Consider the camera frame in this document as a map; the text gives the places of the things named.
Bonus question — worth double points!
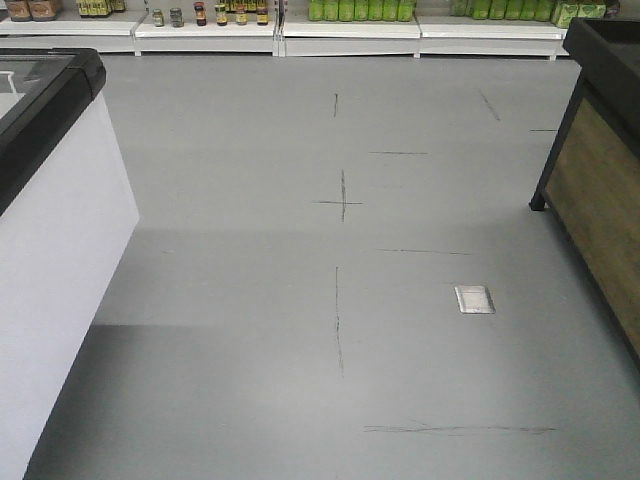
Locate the metal floor outlet cover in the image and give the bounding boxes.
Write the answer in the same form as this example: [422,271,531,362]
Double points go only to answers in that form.
[454,285,495,314]

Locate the white chest freezer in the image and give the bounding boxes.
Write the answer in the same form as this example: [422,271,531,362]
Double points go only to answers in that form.
[1,48,139,479]

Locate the white store shelf unit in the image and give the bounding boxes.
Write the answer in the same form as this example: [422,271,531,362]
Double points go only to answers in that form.
[1,1,566,60]

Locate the wooden black-framed display stand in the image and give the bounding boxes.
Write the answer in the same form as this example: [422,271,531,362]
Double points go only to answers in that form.
[529,18,639,351]

